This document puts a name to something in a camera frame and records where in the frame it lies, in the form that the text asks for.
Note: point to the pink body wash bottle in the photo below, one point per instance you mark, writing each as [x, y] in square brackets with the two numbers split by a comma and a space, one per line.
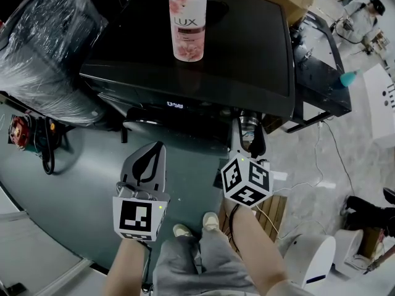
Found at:
[186, 42]

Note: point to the white curved fixture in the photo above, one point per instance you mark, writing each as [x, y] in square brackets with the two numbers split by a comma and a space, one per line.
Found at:
[348, 248]

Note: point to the person's left forearm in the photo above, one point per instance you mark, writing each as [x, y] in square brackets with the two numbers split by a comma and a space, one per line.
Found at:
[126, 267]

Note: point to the black side table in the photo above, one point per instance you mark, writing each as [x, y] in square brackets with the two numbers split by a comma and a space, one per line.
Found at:
[318, 79]

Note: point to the person's right beige shoe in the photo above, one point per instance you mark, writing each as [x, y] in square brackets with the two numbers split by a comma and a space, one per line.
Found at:
[210, 220]

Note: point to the red device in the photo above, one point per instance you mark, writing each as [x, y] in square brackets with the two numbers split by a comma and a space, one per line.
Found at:
[19, 131]

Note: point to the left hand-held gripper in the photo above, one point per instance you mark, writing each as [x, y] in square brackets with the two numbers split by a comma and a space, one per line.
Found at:
[135, 216]

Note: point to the white power strip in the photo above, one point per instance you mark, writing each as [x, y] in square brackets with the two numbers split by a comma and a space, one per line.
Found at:
[279, 176]

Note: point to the plastic-wrapped appliance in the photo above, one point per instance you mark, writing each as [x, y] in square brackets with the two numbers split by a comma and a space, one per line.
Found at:
[46, 57]

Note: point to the white rounded appliance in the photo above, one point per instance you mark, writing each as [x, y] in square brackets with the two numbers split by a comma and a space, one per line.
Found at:
[311, 257]

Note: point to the dark green floor mat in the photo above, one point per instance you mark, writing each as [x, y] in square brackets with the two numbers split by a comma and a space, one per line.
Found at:
[77, 196]

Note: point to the small brown cardboard box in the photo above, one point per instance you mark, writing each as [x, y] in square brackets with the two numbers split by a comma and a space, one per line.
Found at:
[371, 242]

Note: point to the person's beige shoe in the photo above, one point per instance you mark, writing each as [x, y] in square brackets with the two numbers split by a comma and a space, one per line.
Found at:
[210, 220]
[182, 230]

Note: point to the person's right forearm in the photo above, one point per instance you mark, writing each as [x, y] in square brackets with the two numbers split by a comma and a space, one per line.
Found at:
[256, 242]

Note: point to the slatted wooden board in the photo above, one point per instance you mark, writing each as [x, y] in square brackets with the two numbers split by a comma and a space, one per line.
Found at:
[274, 214]

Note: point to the person's gray trousers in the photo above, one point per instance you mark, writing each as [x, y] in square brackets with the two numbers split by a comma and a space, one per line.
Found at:
[185, 267]

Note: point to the person's left beige shoe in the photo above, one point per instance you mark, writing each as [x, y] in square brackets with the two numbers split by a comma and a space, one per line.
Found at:
[182, 230]

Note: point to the white perforated panel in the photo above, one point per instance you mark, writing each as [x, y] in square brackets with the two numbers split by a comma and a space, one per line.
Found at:
[378, 109]

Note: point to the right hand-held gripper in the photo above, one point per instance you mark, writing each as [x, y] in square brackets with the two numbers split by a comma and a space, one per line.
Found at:
[243, 180]

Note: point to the teal spray bottle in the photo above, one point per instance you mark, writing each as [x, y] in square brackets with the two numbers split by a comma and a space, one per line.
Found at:
[347, 79]

